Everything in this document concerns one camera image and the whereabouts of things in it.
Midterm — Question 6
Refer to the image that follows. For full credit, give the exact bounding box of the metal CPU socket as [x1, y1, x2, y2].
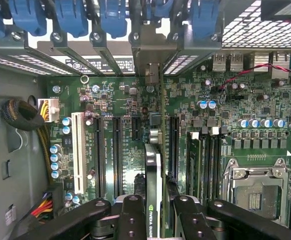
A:
[221, 158, 290, 222]

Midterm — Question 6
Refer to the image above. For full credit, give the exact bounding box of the red and black twisted wire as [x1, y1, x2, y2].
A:
[217, 63, 291, 91]

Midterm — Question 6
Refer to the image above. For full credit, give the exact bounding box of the green motherboard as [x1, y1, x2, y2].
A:
[46, 56, 291, 240]

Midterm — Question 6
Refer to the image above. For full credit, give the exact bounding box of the black sleeved cable bundle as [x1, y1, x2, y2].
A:
[0, 98, 52, 186]

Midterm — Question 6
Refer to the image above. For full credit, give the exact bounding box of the open dark grey PC case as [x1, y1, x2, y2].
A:
[0, 0, 291, 240]

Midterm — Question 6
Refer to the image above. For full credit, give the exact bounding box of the long PCIe expansion slot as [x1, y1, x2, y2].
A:
[93, 116, 106, 199]
[111, 116, 124, 198]

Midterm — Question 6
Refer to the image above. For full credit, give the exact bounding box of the red and yellow wire bundle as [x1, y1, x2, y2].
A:
[30, 191, 54, 219]

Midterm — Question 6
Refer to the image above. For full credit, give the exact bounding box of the black power connector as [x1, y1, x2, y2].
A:
[42, 183, 64, 218]

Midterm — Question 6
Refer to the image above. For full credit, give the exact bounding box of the white PCI expansion slot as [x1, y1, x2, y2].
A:
[71, 111, 87, 195]

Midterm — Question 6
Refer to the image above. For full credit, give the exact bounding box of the black PCIe expansion slot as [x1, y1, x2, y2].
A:
[168, 115, 181, 181]

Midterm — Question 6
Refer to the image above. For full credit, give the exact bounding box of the white power connector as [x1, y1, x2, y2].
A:
[37, 98, 61, 123]

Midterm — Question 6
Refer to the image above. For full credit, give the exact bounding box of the metal USB port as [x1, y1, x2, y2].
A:
[211, 53, 228, 72]
[229, 53, 244, 72]

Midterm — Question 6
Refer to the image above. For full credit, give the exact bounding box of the black installed RAM stick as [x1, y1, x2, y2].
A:
[186, 131, 202, 201]

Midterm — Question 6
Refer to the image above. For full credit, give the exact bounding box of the short black expansion slot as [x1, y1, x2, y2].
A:
[131, 116, 142, 141]

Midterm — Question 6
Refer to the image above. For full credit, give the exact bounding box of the metal slot cover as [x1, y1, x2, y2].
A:
[0, 29, 75, 76]
[164, 32, 223, 76]

